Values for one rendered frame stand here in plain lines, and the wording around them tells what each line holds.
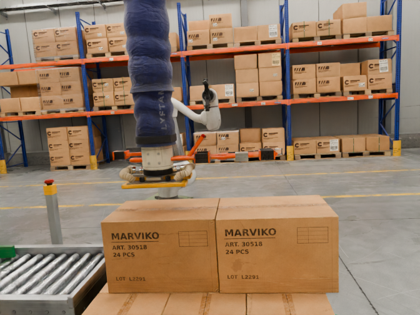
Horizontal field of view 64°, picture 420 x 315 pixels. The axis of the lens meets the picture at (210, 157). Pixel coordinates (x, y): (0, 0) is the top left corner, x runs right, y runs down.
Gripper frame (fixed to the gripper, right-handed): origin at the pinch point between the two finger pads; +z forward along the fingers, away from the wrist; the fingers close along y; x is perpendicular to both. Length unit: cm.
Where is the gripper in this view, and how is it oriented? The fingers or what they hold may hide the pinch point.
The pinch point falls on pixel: (205, 94)
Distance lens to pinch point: 202.9
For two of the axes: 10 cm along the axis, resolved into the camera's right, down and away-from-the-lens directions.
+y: 0.6, 9.9, 1.5
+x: -10.0, 0.5, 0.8
